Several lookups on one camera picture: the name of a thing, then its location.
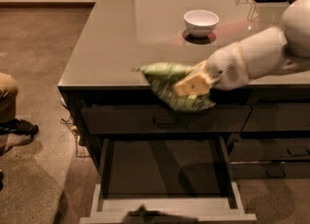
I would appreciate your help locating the green jalapeno chip bag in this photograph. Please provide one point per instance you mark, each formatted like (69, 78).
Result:
(161, 76)

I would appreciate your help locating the closed dark top drawer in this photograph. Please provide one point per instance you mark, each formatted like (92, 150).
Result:
(137, 119)

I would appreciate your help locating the black shoe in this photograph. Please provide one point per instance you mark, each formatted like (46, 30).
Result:
(19, 127)

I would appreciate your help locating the open grey middle drawer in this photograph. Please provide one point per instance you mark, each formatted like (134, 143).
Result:
(166, 182)

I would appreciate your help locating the white ceramic bowl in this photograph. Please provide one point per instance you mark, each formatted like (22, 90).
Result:
(200, 23)

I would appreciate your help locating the black top drawer handle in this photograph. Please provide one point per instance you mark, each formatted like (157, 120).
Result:
(166, 123)

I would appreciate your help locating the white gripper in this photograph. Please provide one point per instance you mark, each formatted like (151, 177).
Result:
(225, 67)

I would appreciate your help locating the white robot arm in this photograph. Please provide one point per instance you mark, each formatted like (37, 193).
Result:
(278, 50)

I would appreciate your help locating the dark right cabinet drawers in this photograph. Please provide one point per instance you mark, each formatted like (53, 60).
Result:
(275, 139)

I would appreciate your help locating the person leg tan trousers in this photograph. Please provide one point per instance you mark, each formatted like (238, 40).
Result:
(8, 93)

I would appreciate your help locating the wire rack on floor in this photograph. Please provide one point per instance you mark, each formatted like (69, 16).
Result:
(81, 150)

